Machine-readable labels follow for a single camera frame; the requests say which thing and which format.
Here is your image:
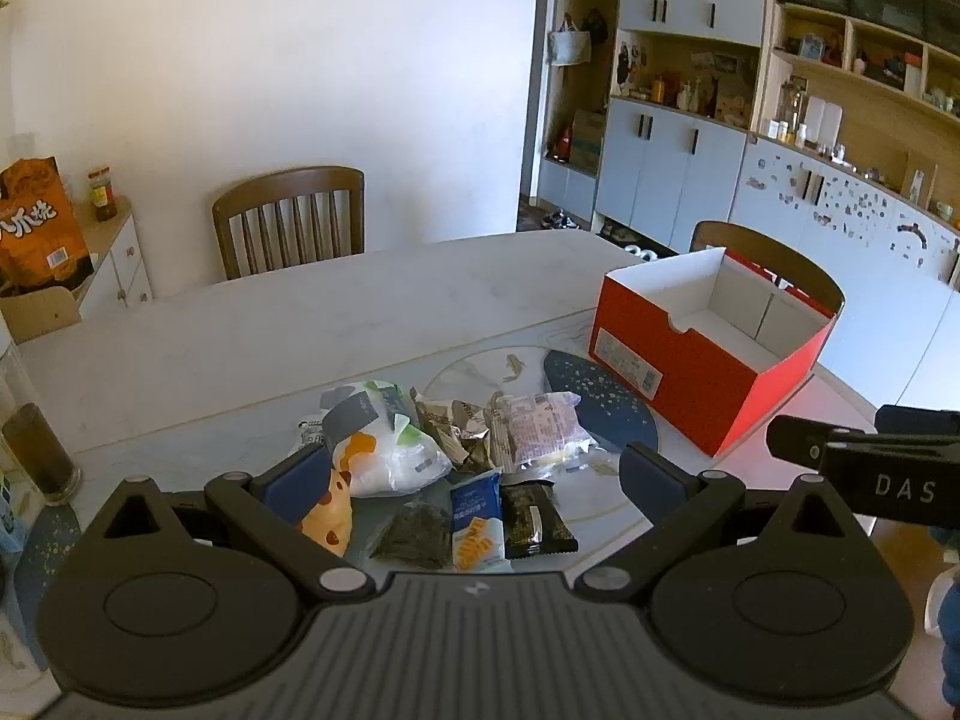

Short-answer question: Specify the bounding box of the glass tea bottle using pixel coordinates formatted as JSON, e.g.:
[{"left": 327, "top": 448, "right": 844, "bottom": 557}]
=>
[{"left": 0, "top": 356, "right": 83, "bottom": 505}]

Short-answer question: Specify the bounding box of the small white packet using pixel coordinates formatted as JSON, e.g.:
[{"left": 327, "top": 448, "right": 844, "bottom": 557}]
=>
[{"left": 294, "top": 411, "right": 332, "bottom": 454}]

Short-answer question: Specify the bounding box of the pink snack packet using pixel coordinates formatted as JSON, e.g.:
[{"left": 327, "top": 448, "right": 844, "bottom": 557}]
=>
[{"left": 491, "top": 391, "right": 599, "bottom": 467}]

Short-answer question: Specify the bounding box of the white and wood wall cabinet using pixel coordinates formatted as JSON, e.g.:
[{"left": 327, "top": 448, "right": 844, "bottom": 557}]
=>
[{"left": 516, "top": 0, "right": 960, "bottom": 421}]

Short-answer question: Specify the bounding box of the yellow spotted packet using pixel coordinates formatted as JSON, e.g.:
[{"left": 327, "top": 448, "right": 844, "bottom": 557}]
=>
[{"left": 298, "top": 468, "right": 355, "bottom": 560}]

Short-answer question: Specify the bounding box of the light wooden chair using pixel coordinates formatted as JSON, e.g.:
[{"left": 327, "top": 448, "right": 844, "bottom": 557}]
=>
[{"left": 0, "top": 286, "right": 83, "bottom": 346}]

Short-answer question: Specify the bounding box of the white snack bag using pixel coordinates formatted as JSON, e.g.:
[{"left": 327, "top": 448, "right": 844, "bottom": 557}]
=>
[{"left": 321, "top": 381, "right": 452, "bottom": 498}]

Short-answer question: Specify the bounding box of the white side cabinet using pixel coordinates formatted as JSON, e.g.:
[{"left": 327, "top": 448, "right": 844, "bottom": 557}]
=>
[{"left": 73, "top": 198, "right": 155, "bottom": 317}]

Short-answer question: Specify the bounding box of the silver foil snack bag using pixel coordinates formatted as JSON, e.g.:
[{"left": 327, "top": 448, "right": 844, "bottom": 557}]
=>
[{"left": 409, "top": 388, "right": 497, "bottom": 475}]

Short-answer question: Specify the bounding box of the grey tote bag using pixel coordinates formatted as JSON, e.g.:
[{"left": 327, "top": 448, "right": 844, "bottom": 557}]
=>
[{"left": 547, "top": 15, "right": 595, "bottom": 67}]

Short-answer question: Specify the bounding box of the tall glass jar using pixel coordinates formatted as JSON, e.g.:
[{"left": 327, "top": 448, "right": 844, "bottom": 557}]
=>
[{"left": 778, "top": 81, "right": 805, "bottom": 140}]

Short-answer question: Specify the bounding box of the brown cardboard box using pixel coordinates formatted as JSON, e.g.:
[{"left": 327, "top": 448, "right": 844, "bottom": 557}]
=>
[{"left": 570, "top": 110, "right": 606, "bottom": 170}]

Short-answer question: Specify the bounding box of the brown slatted wooden chair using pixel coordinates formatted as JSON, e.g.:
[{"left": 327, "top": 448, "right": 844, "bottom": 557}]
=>
[
  {"left": 688, "top": 220, "right": 846, "bottom": 317},
  {"left": 211, "top": 165, "right": 367, "bottom": 283}
]

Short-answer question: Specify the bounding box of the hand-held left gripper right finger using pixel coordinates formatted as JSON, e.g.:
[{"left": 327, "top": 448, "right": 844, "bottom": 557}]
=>
[{"left": 574, "top": 441, "right": 877, "bottom": 602}]

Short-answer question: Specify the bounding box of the red-lidded sauce jar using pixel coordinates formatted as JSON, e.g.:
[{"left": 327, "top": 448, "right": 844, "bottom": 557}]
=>
[{"left": 87, "top": 168, "right": 121, "bottom": 223}]

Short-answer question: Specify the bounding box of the blue snack packet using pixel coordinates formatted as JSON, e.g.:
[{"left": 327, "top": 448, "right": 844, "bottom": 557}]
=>
[{"left": 448, "top": 468, "right": 506, "bottom": 572}]

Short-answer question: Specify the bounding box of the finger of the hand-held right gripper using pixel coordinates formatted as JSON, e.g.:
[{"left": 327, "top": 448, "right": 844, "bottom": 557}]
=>
[
  {"left": 876, "top": 405, "right": 960, "bottom": 446},
  {"left": 765, "top": 415, "right": 960, "bottom": 527}
]

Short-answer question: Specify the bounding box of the red cardboard box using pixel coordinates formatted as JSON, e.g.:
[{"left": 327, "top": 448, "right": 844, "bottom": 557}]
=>
[{"left": 587, "top": 246, "right": 845, "bottom": 458}]

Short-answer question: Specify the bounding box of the dark brown snack packet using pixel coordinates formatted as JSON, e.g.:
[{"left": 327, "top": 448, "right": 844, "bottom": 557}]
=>
[{"left": 499, "top": 481, "right": 580, "bottom": 560}]

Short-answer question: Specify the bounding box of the light wooden board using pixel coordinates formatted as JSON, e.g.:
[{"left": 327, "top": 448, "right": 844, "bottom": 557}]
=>
[{"left": 902, "top": 148, "right": 940, "bottom": 205}]

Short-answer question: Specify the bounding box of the orange snack bag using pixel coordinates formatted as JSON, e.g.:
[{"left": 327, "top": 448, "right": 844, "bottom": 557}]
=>
[{"left": 0, "top": 156, "right": 96, "bottom": 295}]

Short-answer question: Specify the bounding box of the dark green seaweed packet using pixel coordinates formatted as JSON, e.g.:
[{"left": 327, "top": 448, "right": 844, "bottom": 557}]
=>
[{"left": 367, "top": 502, "right": 452, "bottom": 571}]

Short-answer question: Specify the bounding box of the white plastic container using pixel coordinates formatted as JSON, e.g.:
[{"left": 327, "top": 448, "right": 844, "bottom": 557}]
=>
[{"left": 805, "top": 96, "right": 846, "bottom": 155}]

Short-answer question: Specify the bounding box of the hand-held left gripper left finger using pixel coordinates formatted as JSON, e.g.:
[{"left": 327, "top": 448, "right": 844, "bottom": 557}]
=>
[{"left": 79, "top": 444, "right": 377, "bottom": 602}]

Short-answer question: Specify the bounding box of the person's leg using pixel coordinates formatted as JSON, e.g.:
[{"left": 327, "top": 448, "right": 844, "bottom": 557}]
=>
[{"left": 927, "top": 523, "right": 960, "bottom": 720}]

